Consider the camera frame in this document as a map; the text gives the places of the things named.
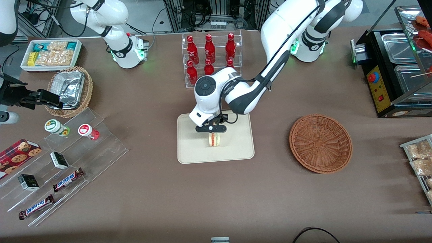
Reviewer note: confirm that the red cookie box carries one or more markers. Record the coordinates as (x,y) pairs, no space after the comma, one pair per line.
(17,157)

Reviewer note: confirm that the red cola bottle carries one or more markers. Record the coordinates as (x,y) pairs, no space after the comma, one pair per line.
(230,63)
(191,72)
(209,67)
(192,50)
(209,50)
(230,48)

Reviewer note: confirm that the clear acrylic bottle rack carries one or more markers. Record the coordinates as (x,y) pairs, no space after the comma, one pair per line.
(220,50)

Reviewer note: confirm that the white power strip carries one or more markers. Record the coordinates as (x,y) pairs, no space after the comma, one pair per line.
(218,24)

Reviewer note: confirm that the snickers chocolate bar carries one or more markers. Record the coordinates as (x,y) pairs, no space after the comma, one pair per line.
(36,207)
(67,180)

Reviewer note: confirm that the red lid cup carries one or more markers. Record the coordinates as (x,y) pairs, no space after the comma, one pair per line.
(86,130)

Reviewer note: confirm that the green lid cup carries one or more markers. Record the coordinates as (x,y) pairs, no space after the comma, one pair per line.
(54,126)

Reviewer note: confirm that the clear bagged pastry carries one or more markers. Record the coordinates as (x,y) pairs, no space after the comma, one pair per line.
(418,150)
(422,167)

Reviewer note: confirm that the grey white device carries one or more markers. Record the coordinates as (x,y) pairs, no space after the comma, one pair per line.
(220,240)

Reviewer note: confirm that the white rectangular bin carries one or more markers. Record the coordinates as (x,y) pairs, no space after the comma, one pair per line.
(24,65)

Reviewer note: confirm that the red sausage skewer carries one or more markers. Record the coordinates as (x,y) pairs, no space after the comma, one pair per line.
(426,37)

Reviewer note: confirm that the round brown wicker basket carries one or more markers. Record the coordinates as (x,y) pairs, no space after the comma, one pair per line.
(320,143)

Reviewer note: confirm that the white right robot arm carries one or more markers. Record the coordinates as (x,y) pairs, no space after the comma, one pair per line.
(125,50)

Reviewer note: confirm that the black food warmer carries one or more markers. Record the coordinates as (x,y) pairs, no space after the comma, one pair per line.
(384,98)

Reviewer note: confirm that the clear acrylic stepped display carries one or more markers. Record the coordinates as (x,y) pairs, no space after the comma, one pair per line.
(101,148)

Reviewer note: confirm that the yellow snack packet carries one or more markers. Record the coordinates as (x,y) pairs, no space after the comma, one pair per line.
(32,59)

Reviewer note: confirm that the light wicker basket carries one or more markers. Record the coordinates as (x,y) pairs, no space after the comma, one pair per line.
(87,91)

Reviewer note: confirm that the tray of packaged snacks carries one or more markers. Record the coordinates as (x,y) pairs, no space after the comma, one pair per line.
(405,145)

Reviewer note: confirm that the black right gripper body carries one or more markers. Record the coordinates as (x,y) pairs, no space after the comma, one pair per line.
(14,94)

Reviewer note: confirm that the small black box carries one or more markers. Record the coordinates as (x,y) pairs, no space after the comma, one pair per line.
(59,160)
(28,182)

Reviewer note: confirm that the grey metal box green light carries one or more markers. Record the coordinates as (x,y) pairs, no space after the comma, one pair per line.
(359,52)

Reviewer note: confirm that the large clear cracker bag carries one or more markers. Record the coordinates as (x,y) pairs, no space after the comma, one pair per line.
(54,58)

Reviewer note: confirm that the aluminium frame rack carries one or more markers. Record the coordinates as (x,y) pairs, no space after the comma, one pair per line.
(175,17)

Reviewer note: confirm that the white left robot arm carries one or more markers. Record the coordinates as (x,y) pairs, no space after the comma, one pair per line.
(236,91)

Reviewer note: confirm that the aluminium foil container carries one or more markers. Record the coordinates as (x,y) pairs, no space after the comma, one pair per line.
(69,87)

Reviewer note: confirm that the beige rectangular tray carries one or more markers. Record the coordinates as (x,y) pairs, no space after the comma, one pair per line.
(236,145)

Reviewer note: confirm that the stainless steel pan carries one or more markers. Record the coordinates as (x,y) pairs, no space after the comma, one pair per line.
(410,81)
(398,49)

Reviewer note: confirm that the orange sausage skewer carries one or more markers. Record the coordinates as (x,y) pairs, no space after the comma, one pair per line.
(422,22)

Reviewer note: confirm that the triangular sandwich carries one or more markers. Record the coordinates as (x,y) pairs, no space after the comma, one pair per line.
(214,141)

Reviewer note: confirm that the teal snack packet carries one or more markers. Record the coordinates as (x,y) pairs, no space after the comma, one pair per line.
(39,46)
(72,45)

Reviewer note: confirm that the red emergency knob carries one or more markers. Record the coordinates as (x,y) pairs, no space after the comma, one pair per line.
(373,77)

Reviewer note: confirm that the small clear cracker bag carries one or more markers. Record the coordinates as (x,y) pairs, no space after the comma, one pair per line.
(57,46)

